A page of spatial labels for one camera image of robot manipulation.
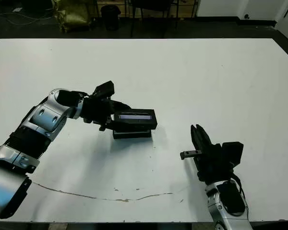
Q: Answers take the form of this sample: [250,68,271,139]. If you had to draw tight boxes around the black box base white insert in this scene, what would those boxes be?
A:
[112,128,152,140]

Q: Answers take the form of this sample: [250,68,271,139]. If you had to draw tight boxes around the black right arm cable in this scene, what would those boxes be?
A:
[230,171,247,199]

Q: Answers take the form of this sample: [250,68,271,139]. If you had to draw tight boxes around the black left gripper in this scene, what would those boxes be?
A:
[81,95,135,132]

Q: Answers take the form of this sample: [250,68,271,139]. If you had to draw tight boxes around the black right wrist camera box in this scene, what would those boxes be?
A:
[221,141,245,166]

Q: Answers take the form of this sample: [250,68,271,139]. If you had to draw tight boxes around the white floor cable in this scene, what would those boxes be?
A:
[0,11,54,26]

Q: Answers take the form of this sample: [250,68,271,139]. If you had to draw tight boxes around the yellowish plastic sack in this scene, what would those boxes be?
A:
[51,0,93,34]

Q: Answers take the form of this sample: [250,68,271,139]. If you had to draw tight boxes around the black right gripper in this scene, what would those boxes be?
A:
[179,123,235,185]

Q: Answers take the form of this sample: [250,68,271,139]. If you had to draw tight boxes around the black box lid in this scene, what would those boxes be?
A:
[112,109,158,132]

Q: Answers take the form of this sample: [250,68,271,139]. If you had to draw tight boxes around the black waste bin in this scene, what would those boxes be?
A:
[100,5,122,31]

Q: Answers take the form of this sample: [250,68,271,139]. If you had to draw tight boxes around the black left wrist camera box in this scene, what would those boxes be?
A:
[93,80,115,98]

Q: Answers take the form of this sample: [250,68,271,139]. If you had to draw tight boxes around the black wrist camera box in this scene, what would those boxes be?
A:
[221,141,245,166]
[93,80,115,98]

